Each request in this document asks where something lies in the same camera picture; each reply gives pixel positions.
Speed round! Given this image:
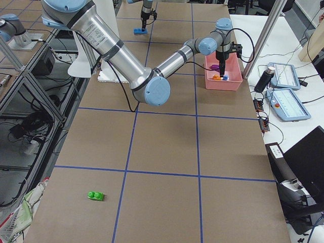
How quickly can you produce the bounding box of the purple block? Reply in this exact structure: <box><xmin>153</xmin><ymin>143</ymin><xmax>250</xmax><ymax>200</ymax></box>
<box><xmin>210</xmin><ymin>65</ymin><xmax>219</xmax><ymax>71</ymax></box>

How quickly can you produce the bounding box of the orange block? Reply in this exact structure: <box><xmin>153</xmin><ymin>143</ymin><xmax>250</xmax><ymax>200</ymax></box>
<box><xmin>212</xmin><ymin>74</ymin><xmax>221</xmax><ymax>80</ymax></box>

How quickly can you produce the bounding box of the long blue block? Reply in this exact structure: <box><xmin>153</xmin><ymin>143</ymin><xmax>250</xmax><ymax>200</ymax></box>
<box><xmin>133</xmin><ymin>28</ymin><xmax>147</xmax><ymax>35</ymax></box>

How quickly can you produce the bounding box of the green block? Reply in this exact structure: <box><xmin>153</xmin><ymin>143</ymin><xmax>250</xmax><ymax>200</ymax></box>
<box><xmin>87</xmin><ymin>191</ymin><xmax>104</xmax><ymax>201</ymax></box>

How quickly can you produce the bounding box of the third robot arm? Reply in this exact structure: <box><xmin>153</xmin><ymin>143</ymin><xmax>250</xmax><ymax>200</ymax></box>
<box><xmin>1</xmin><ymin>13</ymin><xmax>26</xmax><ymax>42</ymax></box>

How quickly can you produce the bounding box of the pink plastic box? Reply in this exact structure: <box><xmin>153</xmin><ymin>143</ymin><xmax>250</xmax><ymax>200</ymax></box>
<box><xmin>204</xmin><ymin>52</ymin><xmax>242</xmax><ymax>91</ymax></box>

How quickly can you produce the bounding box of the black water bottle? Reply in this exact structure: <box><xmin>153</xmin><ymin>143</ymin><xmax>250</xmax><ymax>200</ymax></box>
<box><xmin>254</xmin><ymin>66</ymin><xmax>275</xmax><ymax>93</ymax></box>

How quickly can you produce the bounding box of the small electronics board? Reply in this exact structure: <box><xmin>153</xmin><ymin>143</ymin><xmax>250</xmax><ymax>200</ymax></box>
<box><xmin>253</xmin><ymin>99</ymin><xmax>264</xmax><ymax>112</ymax></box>

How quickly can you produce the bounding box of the upper teach pendant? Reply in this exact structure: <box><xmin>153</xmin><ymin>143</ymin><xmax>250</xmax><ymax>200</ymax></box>
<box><xmin>268</xmin><ymin>62</ymin><xmax>301</xmax><ymax>90</ymax></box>

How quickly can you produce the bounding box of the teach pendant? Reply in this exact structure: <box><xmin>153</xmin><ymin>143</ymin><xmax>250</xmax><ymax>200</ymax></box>
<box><xmin>266</xmin><ymin>88</ymin><xmax>311</xmax><ymax>122</ymax></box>
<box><xmin>268</xmin><ymin>62</ymin><xmax>301</xmax><ymax>90</ymax></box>

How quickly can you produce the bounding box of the lower teach pendant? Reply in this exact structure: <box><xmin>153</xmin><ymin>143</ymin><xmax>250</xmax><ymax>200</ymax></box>
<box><xmin>266</xmin><ymin>88</ymin><xmax>311</xmax><ymax>122</ymax></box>

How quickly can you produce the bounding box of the black laptop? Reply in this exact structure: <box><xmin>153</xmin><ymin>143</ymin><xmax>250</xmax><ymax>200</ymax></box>
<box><xmin>284</xmin><ymin>126</ymin><xmax>323</xmax><ymax>203</ymax></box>

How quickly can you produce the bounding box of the green white bag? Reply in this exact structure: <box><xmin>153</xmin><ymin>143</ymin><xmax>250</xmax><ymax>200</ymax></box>
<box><xmin>1</xmin><ymin>177</ymin><xmax>50</xmax><ymax>242</ymax></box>

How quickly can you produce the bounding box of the aluminium frame post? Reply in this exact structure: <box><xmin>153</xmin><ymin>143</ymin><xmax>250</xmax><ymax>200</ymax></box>
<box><xmin>242</xmin><ymin>0</ymin><xmax>288</xmax><ymax>79</ymax></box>

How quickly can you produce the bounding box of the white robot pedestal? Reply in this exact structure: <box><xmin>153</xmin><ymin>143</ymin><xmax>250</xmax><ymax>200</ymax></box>
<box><xmin>68</xmin><ymin>1</ymin><xmax>145</xmax><ymax>89</ymax></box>

